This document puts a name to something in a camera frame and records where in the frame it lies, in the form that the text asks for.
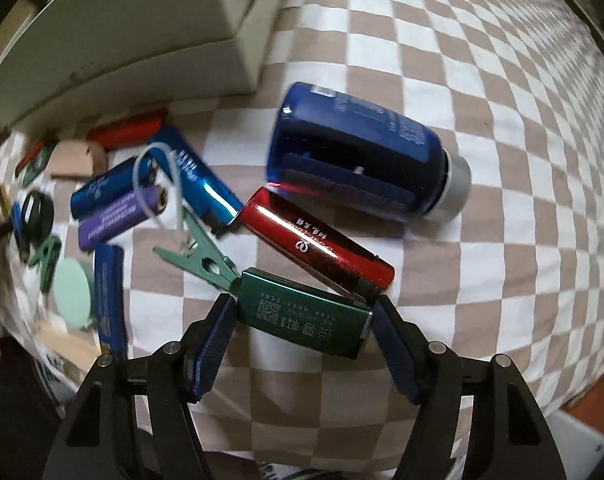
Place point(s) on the green patterned lighter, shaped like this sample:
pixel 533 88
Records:
pixel 36 166

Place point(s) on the green clothespin with white loop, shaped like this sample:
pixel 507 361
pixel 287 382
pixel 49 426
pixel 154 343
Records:
pixel 198 253

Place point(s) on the mint green round disc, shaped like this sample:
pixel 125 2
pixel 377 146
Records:
pixel 72 290

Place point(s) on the dark blue glass jar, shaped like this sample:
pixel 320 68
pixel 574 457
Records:
pixel 332 145

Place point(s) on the thin red lighter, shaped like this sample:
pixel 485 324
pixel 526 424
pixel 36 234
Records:
pixel 29 155

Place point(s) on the purple lighter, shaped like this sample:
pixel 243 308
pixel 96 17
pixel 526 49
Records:
pixel 120 216

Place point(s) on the matte blue lighter yellow logo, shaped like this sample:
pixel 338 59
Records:
pixel 108 270

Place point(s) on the small green clothespin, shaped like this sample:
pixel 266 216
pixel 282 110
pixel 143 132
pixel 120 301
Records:
pixel 45 259

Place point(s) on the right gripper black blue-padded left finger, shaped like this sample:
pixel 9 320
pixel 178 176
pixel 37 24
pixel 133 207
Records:
pixel 98 436

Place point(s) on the dark green lighter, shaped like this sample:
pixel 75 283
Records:
pixel 301 314

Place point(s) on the white shoe box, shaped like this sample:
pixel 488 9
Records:
pixel 80 58

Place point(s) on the glossy blue lighter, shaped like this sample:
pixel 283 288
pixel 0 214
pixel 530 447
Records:
pixel 206 194
pixel 117 182

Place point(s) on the red lighter near box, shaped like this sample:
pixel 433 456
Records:
pixel 130 131

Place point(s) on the glossy red lighter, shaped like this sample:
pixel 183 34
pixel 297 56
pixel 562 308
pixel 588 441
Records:
pixel 321 250

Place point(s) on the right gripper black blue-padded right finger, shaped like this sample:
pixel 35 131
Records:
pixel 509 436

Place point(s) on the wooden strip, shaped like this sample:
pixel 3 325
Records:
pixel 79 351

